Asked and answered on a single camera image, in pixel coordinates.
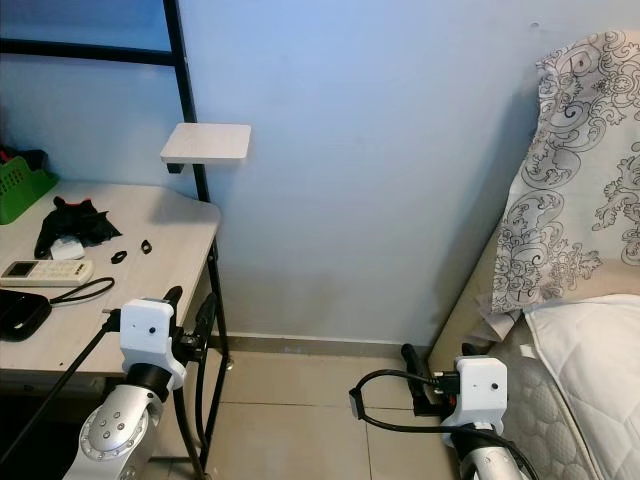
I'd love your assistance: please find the crumpled black cloth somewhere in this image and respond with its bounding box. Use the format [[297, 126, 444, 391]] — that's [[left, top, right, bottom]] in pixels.
[[35, 196, 121, 263]]

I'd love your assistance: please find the white remote control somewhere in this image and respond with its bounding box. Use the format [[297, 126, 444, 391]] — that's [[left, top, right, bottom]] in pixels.
[[2, 259, 94, 288]]

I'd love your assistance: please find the black zip pouch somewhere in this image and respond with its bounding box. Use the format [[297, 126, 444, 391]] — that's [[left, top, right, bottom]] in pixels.
[[0, 288, 53, 343]]

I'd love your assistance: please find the small light wooden shelf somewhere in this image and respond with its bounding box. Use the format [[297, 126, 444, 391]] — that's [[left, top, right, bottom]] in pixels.
[[160, 122, 253, 173]]

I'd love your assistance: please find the green plastic basket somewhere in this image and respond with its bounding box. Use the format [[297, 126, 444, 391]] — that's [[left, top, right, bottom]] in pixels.
[[0, 150, 61, 225]]

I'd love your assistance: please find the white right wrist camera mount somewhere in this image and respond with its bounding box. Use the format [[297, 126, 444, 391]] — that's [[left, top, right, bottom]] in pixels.
[[450, 358, 508, 433]]

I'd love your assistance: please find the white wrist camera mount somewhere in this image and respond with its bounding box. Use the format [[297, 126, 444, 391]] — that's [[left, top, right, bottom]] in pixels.
[[120, 298, 187, 389], [450, 358, 508, 433]]

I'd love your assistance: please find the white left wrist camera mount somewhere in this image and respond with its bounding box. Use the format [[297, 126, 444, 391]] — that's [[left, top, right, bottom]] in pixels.
[[120, 298, 187, 389]]

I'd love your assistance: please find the thin black cord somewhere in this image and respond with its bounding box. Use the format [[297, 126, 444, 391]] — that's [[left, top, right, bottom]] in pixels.
[[50, 277, 116, 304]]

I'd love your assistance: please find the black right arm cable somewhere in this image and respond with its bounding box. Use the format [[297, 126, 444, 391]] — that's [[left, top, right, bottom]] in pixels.
[[350, 370, 541, 480]]

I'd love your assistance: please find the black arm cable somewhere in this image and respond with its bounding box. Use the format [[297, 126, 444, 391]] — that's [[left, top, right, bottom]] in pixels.
[[350, 370, 541, 480], [0, 310, 123, 466]]

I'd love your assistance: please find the wooden desk with black frame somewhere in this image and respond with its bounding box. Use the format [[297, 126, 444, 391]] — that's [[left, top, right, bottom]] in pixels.
[[0, 0, 229, 480]]

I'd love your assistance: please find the grey wall baseboard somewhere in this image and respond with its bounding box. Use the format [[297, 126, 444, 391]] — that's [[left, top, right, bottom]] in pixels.
[[220, 333, 436, 359]]

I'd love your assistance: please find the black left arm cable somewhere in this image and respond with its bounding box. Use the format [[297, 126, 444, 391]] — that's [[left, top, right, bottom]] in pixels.
[[0, 310, 123, 466]]

